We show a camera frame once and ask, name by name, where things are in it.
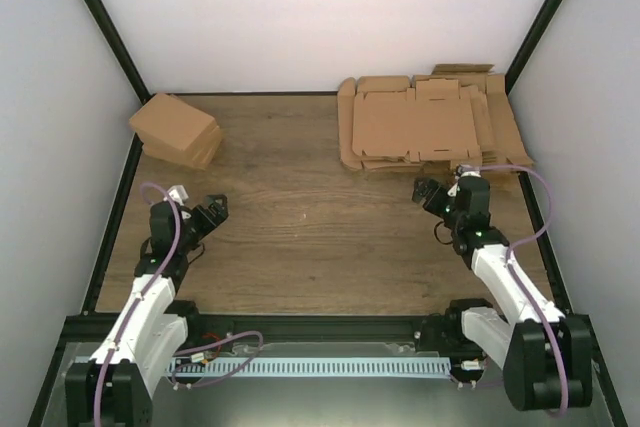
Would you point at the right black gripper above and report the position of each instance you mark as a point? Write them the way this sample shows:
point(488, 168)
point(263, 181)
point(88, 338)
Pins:
point(428, 185)

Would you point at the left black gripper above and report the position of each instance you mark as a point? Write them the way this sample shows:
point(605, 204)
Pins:
point(212, 223)

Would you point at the cardboard box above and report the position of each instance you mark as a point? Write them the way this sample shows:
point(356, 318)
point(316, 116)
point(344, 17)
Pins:
point(431, 120)

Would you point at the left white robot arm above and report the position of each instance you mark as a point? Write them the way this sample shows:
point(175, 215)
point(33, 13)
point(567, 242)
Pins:
point(116, 385)

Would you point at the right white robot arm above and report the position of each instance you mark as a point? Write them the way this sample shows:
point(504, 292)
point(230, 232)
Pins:
point(544, 354)

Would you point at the stack of flat cardboard blanks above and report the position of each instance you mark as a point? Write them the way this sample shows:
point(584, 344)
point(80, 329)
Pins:
point(494, 120)

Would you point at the stack of folded cardboard boxes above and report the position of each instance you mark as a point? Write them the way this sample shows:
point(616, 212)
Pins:
point(174, 131)

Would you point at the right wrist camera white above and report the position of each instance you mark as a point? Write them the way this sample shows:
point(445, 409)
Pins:
point(464, 170)

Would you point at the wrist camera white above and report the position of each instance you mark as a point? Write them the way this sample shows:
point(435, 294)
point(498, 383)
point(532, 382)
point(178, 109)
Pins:
point(464, 170)
point(178, 194)

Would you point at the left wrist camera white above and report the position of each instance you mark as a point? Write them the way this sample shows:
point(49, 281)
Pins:
point(178, 194)

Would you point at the light blue slotted cable duct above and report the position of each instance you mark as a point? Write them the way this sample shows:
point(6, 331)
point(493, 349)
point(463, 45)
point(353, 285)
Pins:
point(354, 367)

